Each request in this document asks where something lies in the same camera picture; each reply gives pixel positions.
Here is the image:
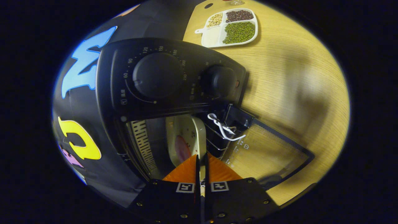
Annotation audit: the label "pile of yellow soybeans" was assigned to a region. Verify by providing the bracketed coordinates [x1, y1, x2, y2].
[206, 13, 224, 28]

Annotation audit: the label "white string loop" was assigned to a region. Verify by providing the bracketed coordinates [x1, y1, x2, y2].
[207, 113, 246, 142]

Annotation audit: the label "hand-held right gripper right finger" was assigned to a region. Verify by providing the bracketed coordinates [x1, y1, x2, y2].
[204, 152, 279, 224]

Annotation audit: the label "pile of green mung beans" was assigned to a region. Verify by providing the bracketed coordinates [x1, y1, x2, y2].
[222, 21, 256, 44]

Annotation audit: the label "beige speckled plate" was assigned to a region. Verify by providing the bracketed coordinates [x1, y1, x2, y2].
[166, 115, 207, 197]

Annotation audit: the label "black electric oven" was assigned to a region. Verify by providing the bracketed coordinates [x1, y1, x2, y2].
[96, 37, 315, 191]

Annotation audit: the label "white divided dish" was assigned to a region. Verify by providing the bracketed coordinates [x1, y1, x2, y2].
[195, 7, 259, 48]

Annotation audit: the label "pink meat slice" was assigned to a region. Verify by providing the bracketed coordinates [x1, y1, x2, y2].
[175, 135, 192, 164]

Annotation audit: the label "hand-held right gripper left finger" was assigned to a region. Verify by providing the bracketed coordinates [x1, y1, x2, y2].
[128, 154, 201, 224]

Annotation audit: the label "pile of dark red beans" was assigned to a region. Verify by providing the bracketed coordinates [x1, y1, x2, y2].
[226, 10, 254, 23]

